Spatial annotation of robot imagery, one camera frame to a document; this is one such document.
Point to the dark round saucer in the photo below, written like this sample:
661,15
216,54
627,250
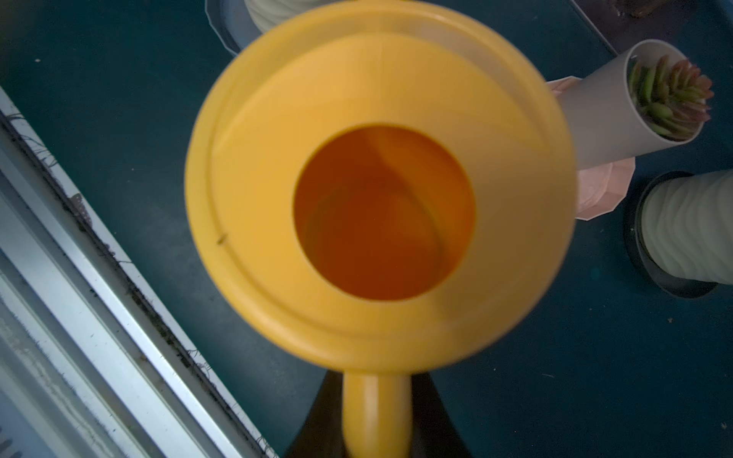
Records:
639,255

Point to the small beige pot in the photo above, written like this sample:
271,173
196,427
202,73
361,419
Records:
648,52

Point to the green red succulent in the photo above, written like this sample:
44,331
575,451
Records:
672,99

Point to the cream ribbed pot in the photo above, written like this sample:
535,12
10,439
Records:
267,14

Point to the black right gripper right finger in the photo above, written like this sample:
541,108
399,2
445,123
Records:
434,434

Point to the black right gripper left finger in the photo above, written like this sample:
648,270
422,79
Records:
321,435

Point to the pale green ribbed pot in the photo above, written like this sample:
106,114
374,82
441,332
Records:
686,225

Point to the aluminium front rail base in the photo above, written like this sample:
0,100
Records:
92,363

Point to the yellow watering can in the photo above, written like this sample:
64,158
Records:
381,188

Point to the clear faceted saucer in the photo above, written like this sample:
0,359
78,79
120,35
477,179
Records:
231,21

